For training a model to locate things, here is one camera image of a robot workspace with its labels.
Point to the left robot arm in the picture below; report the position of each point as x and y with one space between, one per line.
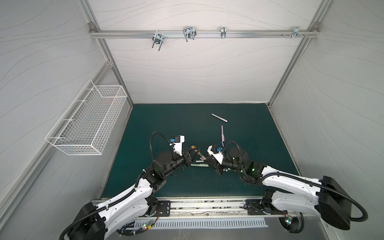
98 222

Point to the metal hook bracket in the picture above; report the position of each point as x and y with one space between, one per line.
295 34

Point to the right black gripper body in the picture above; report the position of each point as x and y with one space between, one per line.
218 164

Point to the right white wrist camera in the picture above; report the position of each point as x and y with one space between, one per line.
216 153

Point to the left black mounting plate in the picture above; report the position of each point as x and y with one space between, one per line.
159 208

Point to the small metal bracket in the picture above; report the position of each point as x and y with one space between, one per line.
223 32

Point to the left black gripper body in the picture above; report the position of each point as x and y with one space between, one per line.
185 159

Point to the light green pen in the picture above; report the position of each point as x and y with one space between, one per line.
200 165

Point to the black mounting plate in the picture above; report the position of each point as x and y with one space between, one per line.
159 208
257 207

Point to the white wire basket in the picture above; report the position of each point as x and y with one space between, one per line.
86 125

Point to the metal U-bolt hook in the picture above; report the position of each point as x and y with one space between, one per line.
189 33

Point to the aluminium crossbar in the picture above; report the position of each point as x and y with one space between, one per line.
201 34

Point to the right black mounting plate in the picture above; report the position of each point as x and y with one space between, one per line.
257 207

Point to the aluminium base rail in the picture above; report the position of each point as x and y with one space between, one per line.
210 207

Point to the pale pink white pen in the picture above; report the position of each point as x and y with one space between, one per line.
220 118

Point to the white slotted cable duct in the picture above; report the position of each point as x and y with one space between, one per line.
215 223

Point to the metal U-bolt clamp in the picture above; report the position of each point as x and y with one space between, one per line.
158 39

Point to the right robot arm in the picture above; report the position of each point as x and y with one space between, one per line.
324 198

